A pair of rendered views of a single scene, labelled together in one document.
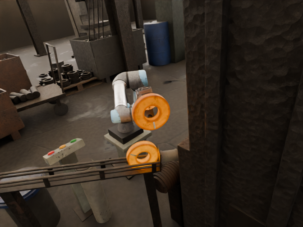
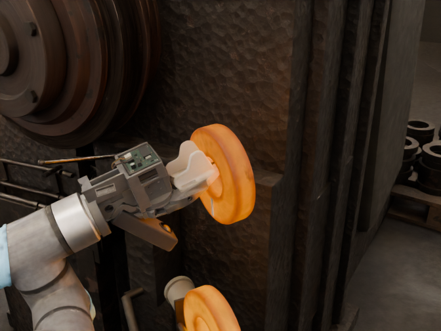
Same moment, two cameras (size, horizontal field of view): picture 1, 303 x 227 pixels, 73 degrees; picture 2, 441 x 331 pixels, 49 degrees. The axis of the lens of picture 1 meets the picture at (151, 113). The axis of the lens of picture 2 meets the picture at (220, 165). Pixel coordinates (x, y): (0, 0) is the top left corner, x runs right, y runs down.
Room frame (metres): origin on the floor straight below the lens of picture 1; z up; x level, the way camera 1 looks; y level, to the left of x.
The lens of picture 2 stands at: (0.95, 0.63, 1.30)
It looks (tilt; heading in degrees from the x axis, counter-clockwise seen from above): 26 degrees down; 251
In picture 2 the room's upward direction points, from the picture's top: straight up
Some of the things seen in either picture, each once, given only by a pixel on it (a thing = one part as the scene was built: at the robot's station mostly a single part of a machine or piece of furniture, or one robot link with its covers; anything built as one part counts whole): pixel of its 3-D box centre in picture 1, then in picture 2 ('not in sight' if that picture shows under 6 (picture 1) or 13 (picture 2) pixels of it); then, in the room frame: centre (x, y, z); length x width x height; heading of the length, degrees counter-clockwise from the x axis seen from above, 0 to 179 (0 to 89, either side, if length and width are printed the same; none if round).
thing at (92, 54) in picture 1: (110, 52); not in sight; (4.56, 0.69, 0.43); 1.23 x 0.93 x 0.87; 128
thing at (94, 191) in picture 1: (94, 192); not in sight; (0.99, 0.46, 0.26); 0.12 x 0.12 x 0.52
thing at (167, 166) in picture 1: (173, 196); not in sight; (0.86, -0.06, 0.27); 0.22 x 0.13 x 0.53; 130
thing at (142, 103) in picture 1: (151, 111); (220, 174); (0.74, 0.00, 0.96); 0.16 x 0.03 x 0.16; 102
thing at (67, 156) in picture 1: (76, 179); not in sight; (1.09, 0.60, 0.31); 0.24 x 0.16 x 0.62; 130
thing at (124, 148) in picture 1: (127, 135); not in sight; (1.59, 0.25, 0.28); 0.32 x 0.32 x 0.04; 39
